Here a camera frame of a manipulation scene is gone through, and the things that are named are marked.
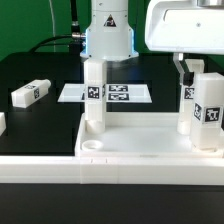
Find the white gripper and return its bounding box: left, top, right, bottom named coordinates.
left=145, top=0, right=224, bottom=87

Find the white desk tabletop tray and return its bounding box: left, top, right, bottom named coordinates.
left=75, top=112, right=224, bottom=158

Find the white fiducial marker sheet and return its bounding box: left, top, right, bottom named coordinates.
left=58, top=84, right=152, bottom=103

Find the white fence front bar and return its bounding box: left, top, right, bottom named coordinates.
left=0, top=156, right=224, bottom=185

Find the white fence bar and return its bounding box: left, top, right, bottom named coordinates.
left=0, top=156, right=224, bottom=185
left=0, top=112, right=6, bottom=136

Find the white fence left bar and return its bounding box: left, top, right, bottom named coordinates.
left=0, top=112, right=6, bottom=136

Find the black cable with connector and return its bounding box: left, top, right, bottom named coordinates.
left=28, top=0, right=88, bottom=54

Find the thin white cable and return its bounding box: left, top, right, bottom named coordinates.
left=48, top=0, right=57, bottom=38

